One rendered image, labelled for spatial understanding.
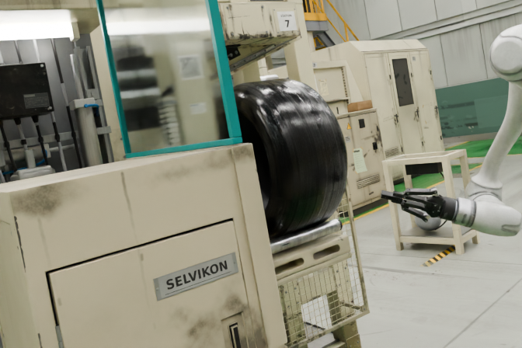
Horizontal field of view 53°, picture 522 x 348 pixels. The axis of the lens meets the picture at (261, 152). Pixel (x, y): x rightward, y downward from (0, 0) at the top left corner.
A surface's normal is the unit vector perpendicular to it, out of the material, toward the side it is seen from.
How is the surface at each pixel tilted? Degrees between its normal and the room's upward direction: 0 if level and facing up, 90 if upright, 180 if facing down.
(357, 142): 90
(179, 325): 90
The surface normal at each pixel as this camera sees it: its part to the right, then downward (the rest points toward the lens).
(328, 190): 0.58, 0.38
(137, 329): 0.55, -0.05
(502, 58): -0.70, 0.15
